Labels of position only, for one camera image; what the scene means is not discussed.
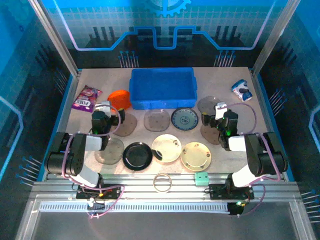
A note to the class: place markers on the purple snack bag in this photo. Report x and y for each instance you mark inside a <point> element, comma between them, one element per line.
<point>86,98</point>

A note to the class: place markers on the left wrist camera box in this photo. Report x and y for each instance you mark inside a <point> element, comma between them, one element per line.
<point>103,107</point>

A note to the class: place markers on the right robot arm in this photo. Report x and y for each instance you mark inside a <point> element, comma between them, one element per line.
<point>265,155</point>

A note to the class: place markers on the aluminium rail frame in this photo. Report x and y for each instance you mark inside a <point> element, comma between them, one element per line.
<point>140,187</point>

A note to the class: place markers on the aluminium frame post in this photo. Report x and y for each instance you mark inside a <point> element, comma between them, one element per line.
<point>57,40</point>
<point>272,37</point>

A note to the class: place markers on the orange plate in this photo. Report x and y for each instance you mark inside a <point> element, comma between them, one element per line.
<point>120,98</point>

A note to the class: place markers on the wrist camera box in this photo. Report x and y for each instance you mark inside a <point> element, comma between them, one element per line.
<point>103,107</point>
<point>220,111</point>

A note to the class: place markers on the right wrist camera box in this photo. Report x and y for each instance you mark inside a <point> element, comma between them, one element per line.
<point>220,111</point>

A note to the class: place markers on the yellow floral plate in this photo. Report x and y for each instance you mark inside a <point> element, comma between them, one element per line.
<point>196,157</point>

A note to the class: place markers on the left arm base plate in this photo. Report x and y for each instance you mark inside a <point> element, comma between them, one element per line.
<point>110,192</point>

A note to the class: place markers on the blue white patterned plate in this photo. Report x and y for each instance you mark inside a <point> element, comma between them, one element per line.
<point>184,119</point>

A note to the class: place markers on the white blue snack packet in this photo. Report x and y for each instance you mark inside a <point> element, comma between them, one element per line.
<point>241,90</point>

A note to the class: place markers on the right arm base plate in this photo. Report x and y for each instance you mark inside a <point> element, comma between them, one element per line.
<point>217,192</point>

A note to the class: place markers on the blue plastic bin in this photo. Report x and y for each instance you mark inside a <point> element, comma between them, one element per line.
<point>162,85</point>

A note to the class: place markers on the black controller box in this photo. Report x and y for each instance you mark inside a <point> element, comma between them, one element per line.
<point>235,208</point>

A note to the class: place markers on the cream floral plate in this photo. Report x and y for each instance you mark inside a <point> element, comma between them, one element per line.
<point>167,147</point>

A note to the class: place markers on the smoky glass plate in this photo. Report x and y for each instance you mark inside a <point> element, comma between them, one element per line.
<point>206,103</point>
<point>157,120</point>
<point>128,126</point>
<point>210,135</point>
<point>112,152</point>

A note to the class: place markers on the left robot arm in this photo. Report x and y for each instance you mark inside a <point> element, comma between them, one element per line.
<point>75,155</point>

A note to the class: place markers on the black plate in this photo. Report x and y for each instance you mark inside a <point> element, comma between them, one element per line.
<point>137,157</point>

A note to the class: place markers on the green plastic block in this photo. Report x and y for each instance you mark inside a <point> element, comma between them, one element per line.
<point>201,178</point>

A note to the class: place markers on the blue table edge strip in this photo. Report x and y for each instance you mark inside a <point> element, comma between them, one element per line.
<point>265,100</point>
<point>64,105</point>

